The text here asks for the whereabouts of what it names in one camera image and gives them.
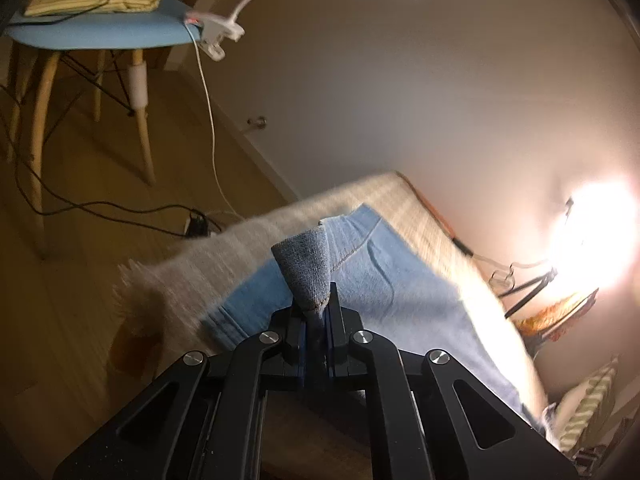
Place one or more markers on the blue denim pants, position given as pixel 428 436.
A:
pixel 400 300

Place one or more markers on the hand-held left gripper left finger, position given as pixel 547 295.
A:
pixel 300 347

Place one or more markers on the white clip lamp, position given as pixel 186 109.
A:
pixel 220 27

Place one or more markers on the beige checked blanket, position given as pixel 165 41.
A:
pixel 425 210

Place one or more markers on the striped pillow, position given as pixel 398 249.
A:
pixel 590 400

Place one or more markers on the orange patterned cloth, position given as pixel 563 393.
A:
pixel 550 317

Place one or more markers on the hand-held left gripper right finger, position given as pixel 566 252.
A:
pixel 331 347

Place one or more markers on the black power adapter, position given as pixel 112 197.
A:
pixel 197 225

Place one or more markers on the yellow striped cloth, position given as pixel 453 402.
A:
pixel 125 2

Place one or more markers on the small black tripod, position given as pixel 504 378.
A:
pixel 530 290

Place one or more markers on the metal door stopper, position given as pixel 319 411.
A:
pixel 257 122

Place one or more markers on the blue chair with wooden legs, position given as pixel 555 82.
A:
pixel 100 30

